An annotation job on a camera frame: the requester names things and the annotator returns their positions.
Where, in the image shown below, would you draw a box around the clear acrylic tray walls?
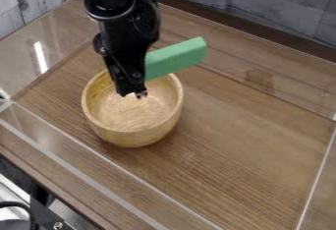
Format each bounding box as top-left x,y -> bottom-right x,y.
0,0 -> 336,230

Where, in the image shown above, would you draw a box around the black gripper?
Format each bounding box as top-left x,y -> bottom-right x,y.
95,0 -> 160,99

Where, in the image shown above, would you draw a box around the black cable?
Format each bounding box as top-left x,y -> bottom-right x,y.
0,201 -> 35,230

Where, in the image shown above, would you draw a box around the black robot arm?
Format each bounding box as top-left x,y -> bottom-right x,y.
84,0 -> 160,98

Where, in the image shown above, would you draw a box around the wooden bowl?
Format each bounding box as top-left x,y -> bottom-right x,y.
82,71 -> 184,147

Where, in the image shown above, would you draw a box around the green rectangular block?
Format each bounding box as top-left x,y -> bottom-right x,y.
146,36 -> 208,81

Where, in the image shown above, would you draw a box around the black metal table bracket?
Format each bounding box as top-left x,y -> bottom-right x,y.
31,197 -> 83,230

